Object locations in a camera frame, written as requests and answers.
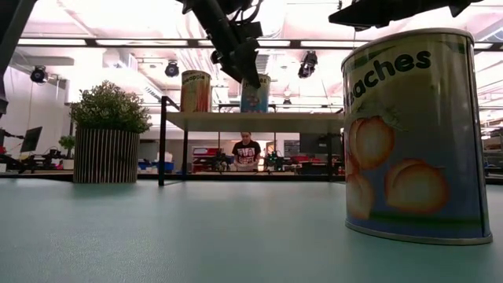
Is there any green plant in striped pot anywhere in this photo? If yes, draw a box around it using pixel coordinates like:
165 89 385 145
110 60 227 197
69 80 153 185

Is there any teal cherries can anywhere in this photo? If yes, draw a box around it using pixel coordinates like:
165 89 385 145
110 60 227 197
240 74 272 114

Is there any orange pineapple can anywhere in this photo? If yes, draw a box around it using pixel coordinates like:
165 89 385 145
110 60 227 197
180 69 212 113

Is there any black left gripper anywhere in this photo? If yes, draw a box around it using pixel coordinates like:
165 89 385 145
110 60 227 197
210 21 264 90

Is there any black background monitor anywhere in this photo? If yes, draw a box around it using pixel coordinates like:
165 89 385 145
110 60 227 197
20 126 43 153

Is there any black ceiling spotlight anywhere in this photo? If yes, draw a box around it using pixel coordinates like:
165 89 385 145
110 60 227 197
30 65 49 84
297 50 318 79
164 61 181 79

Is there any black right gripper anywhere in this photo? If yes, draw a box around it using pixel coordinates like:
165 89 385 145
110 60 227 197
328 0 484 31

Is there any blue peaches can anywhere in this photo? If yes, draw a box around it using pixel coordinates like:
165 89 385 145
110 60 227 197
340 28 494 247

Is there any wooden shelf with black legs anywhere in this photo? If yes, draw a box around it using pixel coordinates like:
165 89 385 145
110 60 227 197
157 95 347 187

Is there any person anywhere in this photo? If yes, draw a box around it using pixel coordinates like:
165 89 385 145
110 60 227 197
231 131 262 172

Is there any small background potted plant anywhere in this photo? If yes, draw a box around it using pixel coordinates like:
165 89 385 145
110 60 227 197
58 135 76 171

